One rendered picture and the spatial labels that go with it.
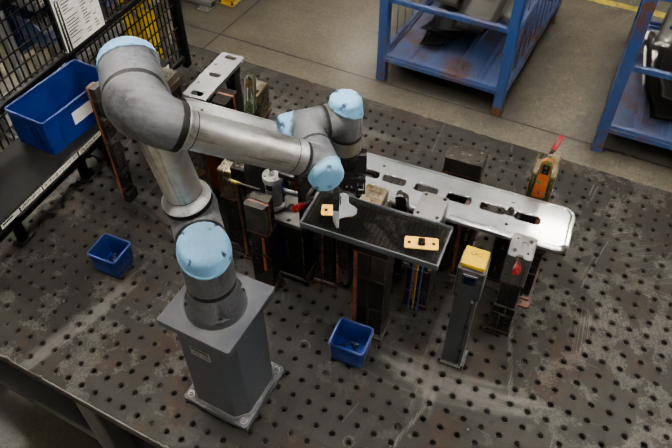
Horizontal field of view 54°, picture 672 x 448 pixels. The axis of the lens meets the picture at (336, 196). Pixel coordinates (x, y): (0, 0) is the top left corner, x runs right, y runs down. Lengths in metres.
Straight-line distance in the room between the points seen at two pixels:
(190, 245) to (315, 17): 3.45
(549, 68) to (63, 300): 3.23
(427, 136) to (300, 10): 2.38
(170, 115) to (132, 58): 0.14
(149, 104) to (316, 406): 1.05
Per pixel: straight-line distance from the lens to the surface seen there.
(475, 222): 1.93
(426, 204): 1.81
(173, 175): 1.43
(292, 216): 1.96
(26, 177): 2.20
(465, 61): 4.06
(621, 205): 2.56
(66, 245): 2.42
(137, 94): 1.19
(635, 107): 3.99
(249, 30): 4.64
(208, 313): 1.55
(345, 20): 4.71
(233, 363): 1.66
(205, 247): 1.44
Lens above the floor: 2.41
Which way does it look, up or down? 46 degrees down
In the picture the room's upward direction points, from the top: straight up
